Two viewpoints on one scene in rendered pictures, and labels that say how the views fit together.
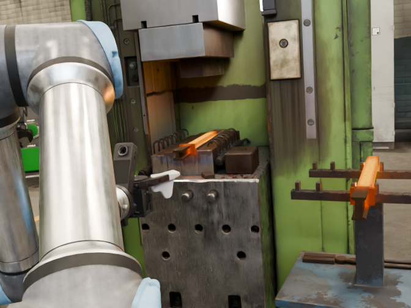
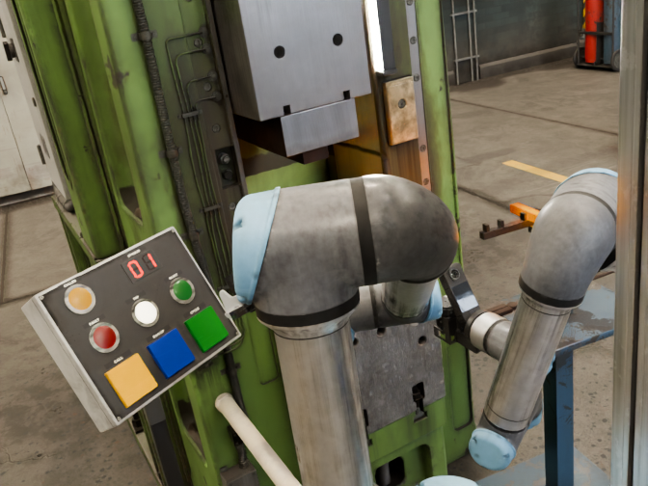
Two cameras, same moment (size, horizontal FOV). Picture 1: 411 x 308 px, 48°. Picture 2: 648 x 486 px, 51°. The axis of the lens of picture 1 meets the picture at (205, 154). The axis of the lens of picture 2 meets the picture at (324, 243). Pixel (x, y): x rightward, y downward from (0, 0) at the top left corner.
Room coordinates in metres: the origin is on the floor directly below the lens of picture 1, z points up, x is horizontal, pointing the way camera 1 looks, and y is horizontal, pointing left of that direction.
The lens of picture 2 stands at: (0.25, 1.15, 1.67)
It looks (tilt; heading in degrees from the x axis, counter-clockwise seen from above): 22 degrees down; 318
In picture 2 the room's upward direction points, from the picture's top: 9 degrees counter-clockwise
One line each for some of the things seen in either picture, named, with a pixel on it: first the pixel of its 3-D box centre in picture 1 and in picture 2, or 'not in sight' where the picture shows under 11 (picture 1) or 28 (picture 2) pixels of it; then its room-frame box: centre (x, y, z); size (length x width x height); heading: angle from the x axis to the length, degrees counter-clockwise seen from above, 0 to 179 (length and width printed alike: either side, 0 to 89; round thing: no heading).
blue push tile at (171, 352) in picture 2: not in sight; (170, 353); (1.35, 0.62, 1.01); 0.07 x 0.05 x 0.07; 99
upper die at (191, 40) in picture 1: (191, 44); (283, 117); (1.60, 0.02, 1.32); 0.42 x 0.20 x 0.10; 164
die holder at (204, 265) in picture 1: (221, 221); (332, 316); (1.59, -0.04, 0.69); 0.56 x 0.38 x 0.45; 164
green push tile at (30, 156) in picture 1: (32, 160); (205, 329); (1.36, 0.52, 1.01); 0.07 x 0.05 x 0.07; 99
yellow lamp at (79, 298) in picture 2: not in sight; (80, 299); (1.42, 0.73, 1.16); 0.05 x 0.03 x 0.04; 74
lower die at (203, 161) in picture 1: (200, 150); not in sight; (1.60, 0.02, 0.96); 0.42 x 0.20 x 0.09; 164
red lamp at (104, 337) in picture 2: not in sight; (104, 337); (1.38, 0.72, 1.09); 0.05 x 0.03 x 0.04; 74
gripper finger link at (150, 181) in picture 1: (150, 181); not in sight; (1.00, 0.13, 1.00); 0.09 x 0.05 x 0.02; 128
